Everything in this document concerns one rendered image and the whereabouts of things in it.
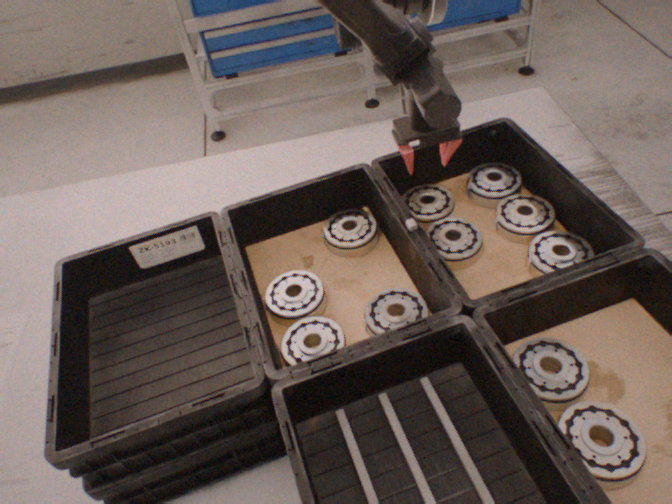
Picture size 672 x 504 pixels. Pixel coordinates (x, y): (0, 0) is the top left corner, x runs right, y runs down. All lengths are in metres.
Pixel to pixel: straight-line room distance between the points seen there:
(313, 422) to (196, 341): 0.26
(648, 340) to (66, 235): 1.29
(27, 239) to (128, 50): 2.35
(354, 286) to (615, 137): 1.99
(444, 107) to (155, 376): 0.62
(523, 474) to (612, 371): 0.21
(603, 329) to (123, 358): 0.78
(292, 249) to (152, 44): 2.82
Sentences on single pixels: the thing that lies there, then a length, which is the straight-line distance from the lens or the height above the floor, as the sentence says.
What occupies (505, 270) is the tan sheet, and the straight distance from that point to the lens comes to 1.00.
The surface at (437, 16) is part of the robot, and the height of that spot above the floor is 1.07.
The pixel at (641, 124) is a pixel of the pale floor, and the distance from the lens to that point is 2.90.
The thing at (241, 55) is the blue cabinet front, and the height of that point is 0.40.
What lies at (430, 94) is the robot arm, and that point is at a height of 1.15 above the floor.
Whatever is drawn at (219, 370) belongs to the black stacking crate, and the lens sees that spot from 0.94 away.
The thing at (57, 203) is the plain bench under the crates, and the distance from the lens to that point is 1.67.
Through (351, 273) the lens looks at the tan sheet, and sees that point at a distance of 1.00.
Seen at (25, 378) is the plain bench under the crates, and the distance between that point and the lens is 1.29.
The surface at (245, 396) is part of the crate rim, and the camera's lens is 0.79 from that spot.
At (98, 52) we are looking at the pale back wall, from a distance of 3.84.
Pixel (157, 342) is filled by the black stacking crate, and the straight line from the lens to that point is 1.02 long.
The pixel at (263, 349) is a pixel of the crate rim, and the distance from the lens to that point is 0.81.
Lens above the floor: 1.58
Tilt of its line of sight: 46 degrees down
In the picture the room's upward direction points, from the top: 11 degrees counter-clockwise
